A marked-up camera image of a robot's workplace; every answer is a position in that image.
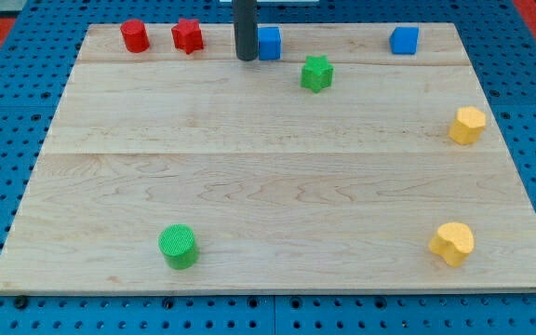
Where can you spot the blue triangle block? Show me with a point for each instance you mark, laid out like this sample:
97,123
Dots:
269,39

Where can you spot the green star block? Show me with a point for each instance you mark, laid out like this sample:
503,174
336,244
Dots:
316,73

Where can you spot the red star block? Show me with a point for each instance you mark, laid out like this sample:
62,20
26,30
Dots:
187,35

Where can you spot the light wooden board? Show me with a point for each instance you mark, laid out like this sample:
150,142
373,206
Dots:
288,192

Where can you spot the green cylinder block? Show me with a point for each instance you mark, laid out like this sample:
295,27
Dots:
178,246

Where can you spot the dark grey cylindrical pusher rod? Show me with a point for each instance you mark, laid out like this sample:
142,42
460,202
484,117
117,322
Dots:
245,29

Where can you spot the blue cube block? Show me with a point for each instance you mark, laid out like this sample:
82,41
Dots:
404,40

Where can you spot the red cylinder block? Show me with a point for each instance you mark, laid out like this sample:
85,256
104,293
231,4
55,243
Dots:
134,35

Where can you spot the yellow heart block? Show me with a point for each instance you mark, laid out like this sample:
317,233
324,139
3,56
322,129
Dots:
453,242

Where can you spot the yellow hexagon block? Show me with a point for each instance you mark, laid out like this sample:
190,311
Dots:
467,125

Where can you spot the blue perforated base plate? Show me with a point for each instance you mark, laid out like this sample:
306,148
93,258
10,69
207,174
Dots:
35,62

